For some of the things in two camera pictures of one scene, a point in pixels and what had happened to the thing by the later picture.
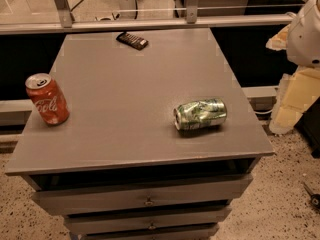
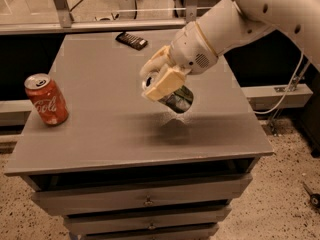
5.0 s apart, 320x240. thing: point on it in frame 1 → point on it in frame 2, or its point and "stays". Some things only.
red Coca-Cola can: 47,98 stays
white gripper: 305,39 → 190,49
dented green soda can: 205,112 → 178,100
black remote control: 132,41 stays
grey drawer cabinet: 159,142 stays
